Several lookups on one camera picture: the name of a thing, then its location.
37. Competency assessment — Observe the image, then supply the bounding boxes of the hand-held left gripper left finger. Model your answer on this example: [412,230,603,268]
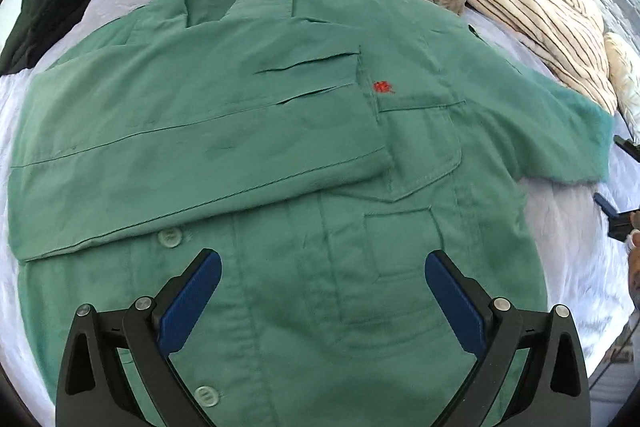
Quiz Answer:
[55,248,223,427]

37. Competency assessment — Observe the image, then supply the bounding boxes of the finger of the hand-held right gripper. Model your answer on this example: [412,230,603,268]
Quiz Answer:
[594,193,637,243]
[614,134,640,160]

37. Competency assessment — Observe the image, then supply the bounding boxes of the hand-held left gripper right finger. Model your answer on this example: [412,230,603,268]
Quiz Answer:
[423,249,591,427]

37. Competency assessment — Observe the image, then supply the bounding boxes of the green jacket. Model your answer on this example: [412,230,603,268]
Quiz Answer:
[9,0,615,427]

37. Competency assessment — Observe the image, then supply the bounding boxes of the person's right hand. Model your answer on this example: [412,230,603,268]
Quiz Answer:
[626,209,640,313]

